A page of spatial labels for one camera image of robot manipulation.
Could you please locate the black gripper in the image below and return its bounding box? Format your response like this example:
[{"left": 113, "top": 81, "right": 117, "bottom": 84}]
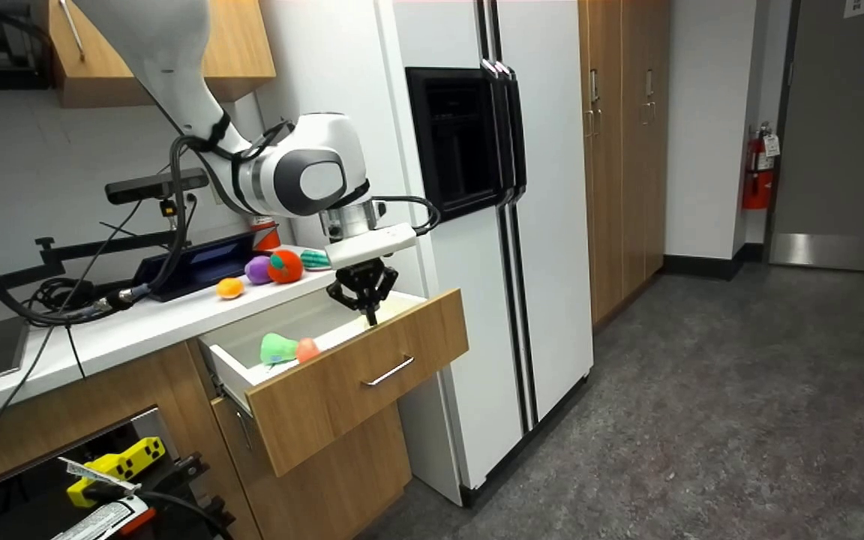
[{"left": 324, "top": 258, "right": 402, "bottom": 323}]

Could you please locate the silver drawer handle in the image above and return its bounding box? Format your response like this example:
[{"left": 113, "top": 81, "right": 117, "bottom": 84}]
[{"left": 361, "top": 353, "right": 416, "bottom": 391}]

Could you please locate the wooden drawer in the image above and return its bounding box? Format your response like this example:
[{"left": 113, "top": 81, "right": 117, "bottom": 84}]
[{"left": 197, "top": 284, "right": 472, "bottom": 478}]

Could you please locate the teal plush toy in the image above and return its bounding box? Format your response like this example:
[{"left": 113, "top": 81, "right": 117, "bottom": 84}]
[{"left": 296, "top": 248, "right": 339, "bottom": 272}]

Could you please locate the orange red plush toy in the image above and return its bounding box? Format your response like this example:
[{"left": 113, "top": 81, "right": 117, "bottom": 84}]
[{"left": 267, "top": 245, "right": 307, "bottom": 289}]

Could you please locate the green plush toy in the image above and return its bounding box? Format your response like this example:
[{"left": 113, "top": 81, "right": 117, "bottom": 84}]
[{"left": 257, "top": 329, "right": 300, "bottom": 370}]

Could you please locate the red fire extinguisher grey label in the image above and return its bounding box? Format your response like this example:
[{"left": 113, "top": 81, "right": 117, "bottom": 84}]
[{"left": 249, "top": 218, "right": 286, "bottom": 256}]

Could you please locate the yellow plush toy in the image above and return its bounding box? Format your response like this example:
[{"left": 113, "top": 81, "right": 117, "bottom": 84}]
[{"left": 214, "top": 272, "right": 249, "bottom": 300}]

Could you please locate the white refrigerator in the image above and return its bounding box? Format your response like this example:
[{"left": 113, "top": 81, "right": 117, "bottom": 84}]
[{"left": 260, "top": 0, "right": 596, "bottom": 506}]

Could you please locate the dark blue tray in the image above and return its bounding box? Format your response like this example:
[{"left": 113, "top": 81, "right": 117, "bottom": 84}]
[{"left": 130, "top": 233, "right": 257, "bottom": 300}]

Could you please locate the black refrigerator dispenser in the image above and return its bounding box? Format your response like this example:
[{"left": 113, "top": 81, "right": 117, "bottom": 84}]
[{"left": 402, "top": 61, "right": 531, "bottom": 227}]

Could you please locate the wooden cabinet door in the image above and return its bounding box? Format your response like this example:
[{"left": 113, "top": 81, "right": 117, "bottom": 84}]
[{"left": 232, "top": 403, "right": 415, "bottom": 540}]

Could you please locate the tall wooden pantry cabinet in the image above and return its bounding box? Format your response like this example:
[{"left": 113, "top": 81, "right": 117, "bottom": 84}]
[{"left": 577, "top": 0, "right": 674, "bottom": 326}]

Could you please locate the yellow power outlet splitter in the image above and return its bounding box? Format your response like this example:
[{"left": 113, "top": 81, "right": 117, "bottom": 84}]
[{"left": 64, "top": 432, "right": 170, "bottom": 511}]

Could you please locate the wooden base cabinet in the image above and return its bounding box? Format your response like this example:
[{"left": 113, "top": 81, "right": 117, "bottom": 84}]
[{"left": 0, "top": 341, "right": 260, "bottom": 540}]

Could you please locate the red fire extinguisher white tag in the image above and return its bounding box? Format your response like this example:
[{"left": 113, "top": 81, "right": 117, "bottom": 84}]
[{"left": 742, "top": 120, "right": 782, "bottom": 213}]

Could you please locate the grey door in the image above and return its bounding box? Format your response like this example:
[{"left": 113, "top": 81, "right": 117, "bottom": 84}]
[{"left": 764, "top": 0, "right": 864, "bottom": 279}]

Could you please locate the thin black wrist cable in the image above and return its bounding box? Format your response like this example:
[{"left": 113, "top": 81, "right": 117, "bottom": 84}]
[{"left": 370, "top": 191, "right": 445, "bottom": 236}]

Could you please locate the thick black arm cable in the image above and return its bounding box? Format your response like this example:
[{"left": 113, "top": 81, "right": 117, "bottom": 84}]
[{"left": 0, "top": 118, "right": 294, "bottom": 326}]

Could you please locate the black stereo camera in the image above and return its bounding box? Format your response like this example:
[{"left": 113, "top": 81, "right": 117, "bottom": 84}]
[{"left": 103, "top": 164, "right": 214, "bottom": 207}]

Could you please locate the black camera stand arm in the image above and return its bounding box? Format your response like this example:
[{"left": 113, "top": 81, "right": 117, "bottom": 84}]
[{"left": 0, "top": 191, "right": 188, "bottom": 305}]

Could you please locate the coiled black cable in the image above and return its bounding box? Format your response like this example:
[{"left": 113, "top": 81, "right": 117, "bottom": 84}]
[{"left": 14, "top": 277, "right": 98, "bottom": 329}]

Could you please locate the thin black camera cable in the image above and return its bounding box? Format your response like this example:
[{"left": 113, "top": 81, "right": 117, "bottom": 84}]
[{"left": 0, "top": 196, "right": 147, "bottom": 468}]

